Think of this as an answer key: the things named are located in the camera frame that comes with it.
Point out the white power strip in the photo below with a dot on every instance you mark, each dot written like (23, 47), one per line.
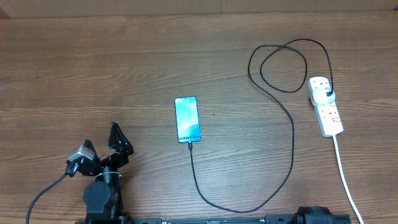
(328, 116)

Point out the blue Galaxy smartphone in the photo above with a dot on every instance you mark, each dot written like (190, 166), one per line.
(187, 119)

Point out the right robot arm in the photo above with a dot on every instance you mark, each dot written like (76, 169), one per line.
(312, 215)

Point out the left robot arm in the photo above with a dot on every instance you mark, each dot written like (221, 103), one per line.
(103, 197)

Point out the white charger plug adapter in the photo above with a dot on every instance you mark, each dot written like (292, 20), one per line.
(320, 97)

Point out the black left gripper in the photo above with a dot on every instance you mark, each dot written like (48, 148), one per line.
(124, 148)

